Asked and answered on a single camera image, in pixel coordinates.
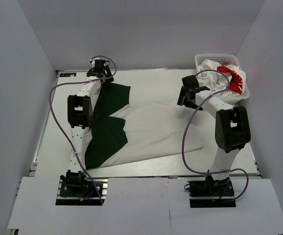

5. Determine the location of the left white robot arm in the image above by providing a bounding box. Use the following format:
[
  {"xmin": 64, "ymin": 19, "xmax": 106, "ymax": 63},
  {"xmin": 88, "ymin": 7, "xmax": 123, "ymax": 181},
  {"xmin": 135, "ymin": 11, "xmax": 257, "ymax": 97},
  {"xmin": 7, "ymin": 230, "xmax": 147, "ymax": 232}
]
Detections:
[{"xmin": 67, "ymin": 56, "xmax": 114, "ymax": 174}]

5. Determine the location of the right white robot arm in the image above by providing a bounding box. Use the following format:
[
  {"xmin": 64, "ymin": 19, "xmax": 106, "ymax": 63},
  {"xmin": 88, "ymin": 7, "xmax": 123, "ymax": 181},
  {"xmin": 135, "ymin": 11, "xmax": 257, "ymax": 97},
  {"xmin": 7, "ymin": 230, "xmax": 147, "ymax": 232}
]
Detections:
[{"xmin": 177, "ymin": 75, "xmax": 251, "ymax": 197}]

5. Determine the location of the white plastic basket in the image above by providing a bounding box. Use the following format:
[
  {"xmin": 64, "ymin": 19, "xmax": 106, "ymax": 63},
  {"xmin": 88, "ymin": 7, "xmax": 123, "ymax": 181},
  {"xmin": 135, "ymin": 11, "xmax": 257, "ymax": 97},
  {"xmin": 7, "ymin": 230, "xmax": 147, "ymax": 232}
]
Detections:
[{"xmin": 195, "ymin": 54, "xmax": 250, "ymax": 104}]

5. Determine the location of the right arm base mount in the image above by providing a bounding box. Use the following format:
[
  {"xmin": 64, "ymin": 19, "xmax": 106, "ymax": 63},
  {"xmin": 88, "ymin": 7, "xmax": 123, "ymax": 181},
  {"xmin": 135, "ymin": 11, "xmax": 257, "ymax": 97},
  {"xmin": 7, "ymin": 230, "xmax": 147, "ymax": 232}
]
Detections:
[{"xmin": 184, "ymin": 175, "xmax": 236, "ymax": 208}]

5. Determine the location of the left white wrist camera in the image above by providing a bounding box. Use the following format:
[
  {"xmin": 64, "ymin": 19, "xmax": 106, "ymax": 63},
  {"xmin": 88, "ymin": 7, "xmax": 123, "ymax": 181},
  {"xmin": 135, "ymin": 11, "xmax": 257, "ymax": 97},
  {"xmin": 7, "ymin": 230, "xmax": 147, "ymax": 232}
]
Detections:
[{"xmin": 90, "ymin": 56, "xmax": 107, "ymax": 67}]

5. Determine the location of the blue table label sticker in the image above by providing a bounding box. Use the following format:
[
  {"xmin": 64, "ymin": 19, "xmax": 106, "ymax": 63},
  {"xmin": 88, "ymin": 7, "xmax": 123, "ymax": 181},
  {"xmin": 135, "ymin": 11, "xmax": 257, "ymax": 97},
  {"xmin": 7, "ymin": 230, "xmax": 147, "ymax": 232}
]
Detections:
[{"xmin": 59, "ymin": 72, "xmax": 77, "ymax": 77}]

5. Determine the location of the white printed t shirt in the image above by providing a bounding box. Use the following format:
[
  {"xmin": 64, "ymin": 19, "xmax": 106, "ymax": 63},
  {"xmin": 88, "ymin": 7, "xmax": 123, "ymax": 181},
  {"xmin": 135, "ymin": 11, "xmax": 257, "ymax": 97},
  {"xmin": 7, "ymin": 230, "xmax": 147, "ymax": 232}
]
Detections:
[{"xmin": 197, "ymin": 59, "xmax": 246, "ymax": 97}]

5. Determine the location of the green and white t shirt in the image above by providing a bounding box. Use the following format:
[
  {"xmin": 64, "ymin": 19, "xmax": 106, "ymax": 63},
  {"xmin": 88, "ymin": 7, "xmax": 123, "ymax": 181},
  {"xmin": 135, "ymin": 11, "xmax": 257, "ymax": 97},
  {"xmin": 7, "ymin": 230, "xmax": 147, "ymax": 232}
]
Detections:
[{"xmin": 85, "ymin": 83, "xmax": 193, "ymax": 169}]

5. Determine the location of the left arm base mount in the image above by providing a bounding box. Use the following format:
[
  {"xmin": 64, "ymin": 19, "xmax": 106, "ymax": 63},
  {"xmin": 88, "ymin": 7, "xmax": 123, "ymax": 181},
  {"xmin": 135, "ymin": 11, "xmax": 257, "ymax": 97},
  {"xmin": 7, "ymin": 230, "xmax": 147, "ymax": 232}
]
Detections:
[{"xmin": 55, "ymin": 170, "xmax": 108, "ymax": 206}]

